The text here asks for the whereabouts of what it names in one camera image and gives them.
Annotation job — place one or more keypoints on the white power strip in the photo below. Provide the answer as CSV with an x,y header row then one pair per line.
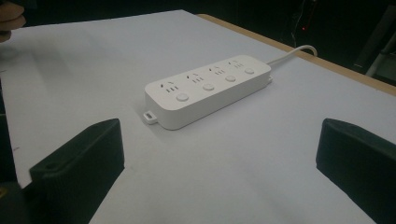
x,y
205,93

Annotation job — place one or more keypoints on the metal stand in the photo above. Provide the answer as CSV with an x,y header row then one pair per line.
x,y
381,46

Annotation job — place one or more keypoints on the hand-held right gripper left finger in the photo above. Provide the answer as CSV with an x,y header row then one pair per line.
x,y
84,168

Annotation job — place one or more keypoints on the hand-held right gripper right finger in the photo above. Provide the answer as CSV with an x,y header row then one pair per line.
x,y
361,168

